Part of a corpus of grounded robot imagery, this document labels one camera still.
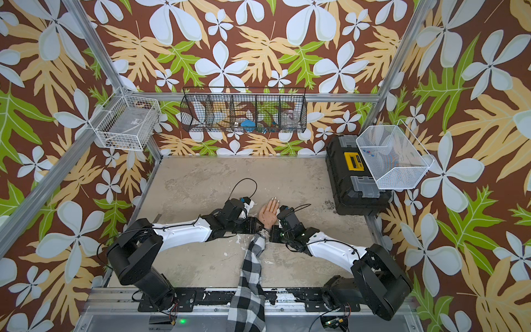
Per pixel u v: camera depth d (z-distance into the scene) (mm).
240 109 971
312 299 745
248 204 816
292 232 671
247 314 685
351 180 874
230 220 704
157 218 958
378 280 417
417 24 706
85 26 714
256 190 771
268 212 951
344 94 932
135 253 452
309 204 1015
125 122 862
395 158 839
